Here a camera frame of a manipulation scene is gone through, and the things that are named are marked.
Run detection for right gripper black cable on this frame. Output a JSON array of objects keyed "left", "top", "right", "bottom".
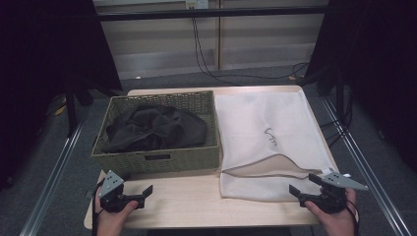
[{"left": 343, "top": 198, "right": 361, "bottom": 236}]

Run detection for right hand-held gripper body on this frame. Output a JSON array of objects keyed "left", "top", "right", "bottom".
[{"left": 307, "top": 170, "right": 370, "bottom": 214}]

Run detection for dark curtain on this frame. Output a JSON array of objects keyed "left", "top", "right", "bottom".
[
  {"left": 0, "top": 0, "right": 123, "bottom": 193},
  {"left": 300, "top": 0, "right": 417, "bottom": 173}
]

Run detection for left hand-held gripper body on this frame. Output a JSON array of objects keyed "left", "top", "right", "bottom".
[{"left": 97, "top": 169, "right": 146, "bottom": 213}]

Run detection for black floor cables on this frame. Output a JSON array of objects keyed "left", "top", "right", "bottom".
[{"left": 319, "top": 94, "right": 354, "bottom": 149}]

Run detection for wall power outlet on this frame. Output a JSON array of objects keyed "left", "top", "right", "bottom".
[{"left": 185, "top": 0, "right": 210, "bottom": 10}]

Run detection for metal floor rail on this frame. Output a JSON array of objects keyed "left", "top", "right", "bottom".
[
  {"left": 19, "top": 111, "right": 87, "bottom": 236},
  {"left": 322, "top": 97, "right": 413, "bottom": 236}
]

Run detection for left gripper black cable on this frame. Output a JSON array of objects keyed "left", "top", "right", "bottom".
[{"left": 91, "top": 179, "right": 106, "bottom": 236}]

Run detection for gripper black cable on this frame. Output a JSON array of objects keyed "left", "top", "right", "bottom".
[
  {"left": 343, "top": 198, "right": 361, "bottom": 236},
  {"left": 91, "top": 179, "right": 106, "bottom": 236}
]

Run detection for dark cloth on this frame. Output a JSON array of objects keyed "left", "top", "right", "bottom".
[{"left": 100, "top": 103, "right": 209, "bottom": 154}]

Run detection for black wall cable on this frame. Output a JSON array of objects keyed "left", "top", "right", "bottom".
[{"left": 191, "top": 17, "right": 311, "bottom": 87}]

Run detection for black horizontal bar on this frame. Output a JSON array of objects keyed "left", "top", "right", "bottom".
[{"left": 95, "top": 5, "right": 329, "bottom": 23}]

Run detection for black metal stand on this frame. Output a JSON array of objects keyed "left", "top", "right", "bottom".
[
  {"left": 63, "top": 78, "right": 96, "bottom": 138},
  {"left": 333, "top": 65, "right": 350, "bottom": 127}
]

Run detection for green woven basket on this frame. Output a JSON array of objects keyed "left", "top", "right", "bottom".
[{"left": 90, "top": 89, "right": 221, "bottom": 176}]

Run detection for white mesh laundry bag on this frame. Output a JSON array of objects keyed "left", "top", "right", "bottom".
[{"left": 214, "top": 89, "right": 352, "bottom": 203}]

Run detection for person's right hand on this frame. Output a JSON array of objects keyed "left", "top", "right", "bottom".
[{"left": 304, "top": 188, "right": 358, "bottom": 236}]

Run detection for person's left hand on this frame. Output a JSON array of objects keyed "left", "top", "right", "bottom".
[{"left": 93, "top": 196, "right": 140, "bottom": 236}]

